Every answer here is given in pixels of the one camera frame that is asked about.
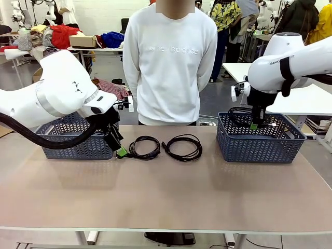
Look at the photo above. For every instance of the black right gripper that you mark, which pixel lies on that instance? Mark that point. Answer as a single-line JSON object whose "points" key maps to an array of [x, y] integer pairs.
{"points": [[262, 98]]}

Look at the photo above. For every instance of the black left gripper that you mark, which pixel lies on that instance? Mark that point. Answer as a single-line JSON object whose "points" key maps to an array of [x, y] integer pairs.
{"points": [[111, 119]]}

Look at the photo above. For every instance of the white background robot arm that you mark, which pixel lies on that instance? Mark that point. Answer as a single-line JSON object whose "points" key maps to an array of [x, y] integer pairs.
{"points": [[49, 11], [18, 13], [265, 13]]}

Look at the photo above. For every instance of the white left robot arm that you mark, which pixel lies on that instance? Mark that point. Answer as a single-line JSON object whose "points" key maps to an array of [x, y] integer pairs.
{"points": [[59, 88]]}

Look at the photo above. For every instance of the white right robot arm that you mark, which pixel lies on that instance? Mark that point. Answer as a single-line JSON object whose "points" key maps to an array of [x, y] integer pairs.
{"points": [[285, 52]]}

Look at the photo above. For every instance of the blue plastic lattice basket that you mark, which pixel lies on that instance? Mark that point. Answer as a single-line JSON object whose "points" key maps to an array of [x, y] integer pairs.
{"points": [[249, 151], [77, 153]]}

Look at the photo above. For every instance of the pink checkered cloth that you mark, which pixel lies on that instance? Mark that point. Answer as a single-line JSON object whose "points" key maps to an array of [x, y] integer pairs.
{"points": [[114, 88]]}

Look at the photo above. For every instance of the person in white sweater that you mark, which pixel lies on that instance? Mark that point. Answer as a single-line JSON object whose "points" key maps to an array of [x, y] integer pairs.
{"points": [[168, 77]]}

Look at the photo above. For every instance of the person in yellow floral shirt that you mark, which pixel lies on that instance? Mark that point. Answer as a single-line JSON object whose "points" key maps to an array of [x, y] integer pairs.
{"points": [[224, 20]]}

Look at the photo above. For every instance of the open cardboard box on floor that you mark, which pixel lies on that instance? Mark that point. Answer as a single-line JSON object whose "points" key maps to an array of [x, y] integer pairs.
{"points": [[37, 75]]}

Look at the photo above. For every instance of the person in dark jacket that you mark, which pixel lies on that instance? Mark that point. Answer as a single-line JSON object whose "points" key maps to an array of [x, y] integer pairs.
{"points": [[298, 18]]}

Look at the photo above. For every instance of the blue cloth pile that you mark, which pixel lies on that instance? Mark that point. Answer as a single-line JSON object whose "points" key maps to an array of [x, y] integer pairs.
{"points": [[112, 39]]}

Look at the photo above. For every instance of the black base under table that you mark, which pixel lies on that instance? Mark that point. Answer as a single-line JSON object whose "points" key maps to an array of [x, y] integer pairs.
{"points": [[169, 238]]}

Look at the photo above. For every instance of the cardboard box on table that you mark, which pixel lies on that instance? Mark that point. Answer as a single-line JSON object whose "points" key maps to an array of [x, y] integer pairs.
{"points": [[83, 41]]}

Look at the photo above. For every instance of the person in yellow jacket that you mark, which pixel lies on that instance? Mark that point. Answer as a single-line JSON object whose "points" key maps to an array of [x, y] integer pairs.
{"points": [[323, 23]]}

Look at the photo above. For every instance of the red cloth pile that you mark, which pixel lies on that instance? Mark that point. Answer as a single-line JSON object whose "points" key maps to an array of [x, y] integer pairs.
{"points": [[63, 35]]}

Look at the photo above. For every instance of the background person in white shirt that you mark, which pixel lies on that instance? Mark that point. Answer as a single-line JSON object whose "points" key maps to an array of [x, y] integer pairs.
{"points": [[66, 11]]}

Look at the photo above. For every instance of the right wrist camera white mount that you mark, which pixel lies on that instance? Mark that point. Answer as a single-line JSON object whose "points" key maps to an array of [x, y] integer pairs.
{"points": [[234, 93]]}

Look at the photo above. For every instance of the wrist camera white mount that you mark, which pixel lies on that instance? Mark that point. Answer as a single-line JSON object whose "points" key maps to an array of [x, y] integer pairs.
{"points": [[131, 103], [234, 93]]}

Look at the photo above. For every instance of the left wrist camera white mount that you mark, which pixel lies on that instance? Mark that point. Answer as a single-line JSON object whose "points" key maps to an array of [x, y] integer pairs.
{"points": [[131, 103]]}

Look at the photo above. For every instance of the white table leg frame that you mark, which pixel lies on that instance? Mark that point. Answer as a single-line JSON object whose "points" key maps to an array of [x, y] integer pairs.
{"points": [[86, 237]]}

